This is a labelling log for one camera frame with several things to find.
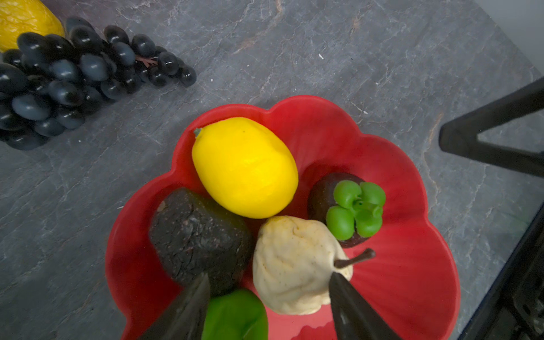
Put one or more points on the large yellow lemon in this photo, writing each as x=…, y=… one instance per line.
x=245, y=167

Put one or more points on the green lime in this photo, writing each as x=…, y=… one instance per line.
x=237, y=315

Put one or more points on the small yellow lemon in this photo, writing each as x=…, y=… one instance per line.
x=21, y=16

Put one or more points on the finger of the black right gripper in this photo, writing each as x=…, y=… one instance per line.
x=460, y=136

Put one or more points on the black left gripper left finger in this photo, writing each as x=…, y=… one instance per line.
x=185, y=316

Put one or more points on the dark wrinkled avocado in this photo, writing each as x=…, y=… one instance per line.
x=193, y=234

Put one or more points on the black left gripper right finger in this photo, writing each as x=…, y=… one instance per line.
x=353, y=316

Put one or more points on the beige potato shaped fruit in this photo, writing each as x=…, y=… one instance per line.
x=293, y=262

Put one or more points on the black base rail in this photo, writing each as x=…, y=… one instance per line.
x=513, y=307

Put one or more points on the red flower shaped bowl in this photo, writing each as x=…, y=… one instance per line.
x=413, y=281

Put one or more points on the dark purple plum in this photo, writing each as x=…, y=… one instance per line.
x=351, y=208

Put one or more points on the black grape bunch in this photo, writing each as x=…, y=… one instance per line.
x=51, y=83

